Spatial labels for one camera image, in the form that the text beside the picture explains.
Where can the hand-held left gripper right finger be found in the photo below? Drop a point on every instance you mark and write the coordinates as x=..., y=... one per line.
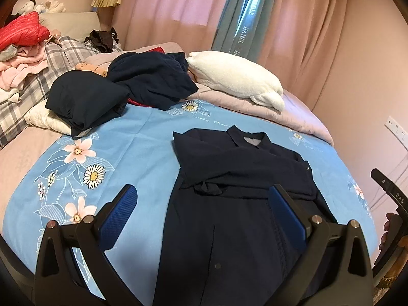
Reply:
x=287, y=220

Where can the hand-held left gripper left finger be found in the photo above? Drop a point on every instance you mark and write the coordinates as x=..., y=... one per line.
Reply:
x=118, y=220

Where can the navy collared shirt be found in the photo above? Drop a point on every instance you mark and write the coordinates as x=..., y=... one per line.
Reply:
x=229, y=229

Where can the pink clothes pile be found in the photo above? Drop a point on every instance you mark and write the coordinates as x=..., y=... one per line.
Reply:
x=22, y=67

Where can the person's right hand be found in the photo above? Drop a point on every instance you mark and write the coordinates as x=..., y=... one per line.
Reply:
x=387, y=228

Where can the blue floral bed sheet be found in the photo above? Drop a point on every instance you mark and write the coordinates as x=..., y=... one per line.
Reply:
x=127, y=153

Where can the lilac quilt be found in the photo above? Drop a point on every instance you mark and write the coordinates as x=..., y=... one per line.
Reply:
x=296, y=119

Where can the pink bed sheet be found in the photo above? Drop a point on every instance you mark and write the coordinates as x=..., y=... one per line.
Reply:
x=22, y=159

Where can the white folded cloth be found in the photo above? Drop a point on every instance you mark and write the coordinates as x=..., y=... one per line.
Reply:
x=47, y=118

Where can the folded navy garment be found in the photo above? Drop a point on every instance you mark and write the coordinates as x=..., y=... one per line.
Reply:
x=83, y=98

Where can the crumpled navy garment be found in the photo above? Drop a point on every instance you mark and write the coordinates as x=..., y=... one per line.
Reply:
x=153, y=76

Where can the white plush pillow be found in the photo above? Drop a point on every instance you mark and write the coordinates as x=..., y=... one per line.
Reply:
x=236, y=76

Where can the grey plaid blanket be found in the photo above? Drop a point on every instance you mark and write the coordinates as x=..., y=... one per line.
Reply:
x=57, y=60

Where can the dark brown garment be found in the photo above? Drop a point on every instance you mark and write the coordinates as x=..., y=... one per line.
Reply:
x=102, y=40

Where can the pink curtain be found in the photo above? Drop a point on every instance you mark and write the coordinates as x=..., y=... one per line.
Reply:
x=178, y=6
x=296, y=32

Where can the beige pillow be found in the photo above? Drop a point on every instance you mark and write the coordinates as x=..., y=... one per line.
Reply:
x=70, y=25

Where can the grey-blue curtain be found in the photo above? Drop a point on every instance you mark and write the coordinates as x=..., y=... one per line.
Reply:
x=242, y=22

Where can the red puffer jacket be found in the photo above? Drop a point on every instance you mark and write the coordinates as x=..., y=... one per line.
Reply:
x=22, y=32

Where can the cream plush toy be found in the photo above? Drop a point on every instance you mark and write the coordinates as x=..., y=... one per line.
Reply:
x=51, y=5

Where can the panda plush toy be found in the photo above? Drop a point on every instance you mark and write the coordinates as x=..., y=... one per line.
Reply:
x=27, y=6

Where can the white wall socket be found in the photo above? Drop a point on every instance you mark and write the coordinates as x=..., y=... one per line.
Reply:
x=397, y=130

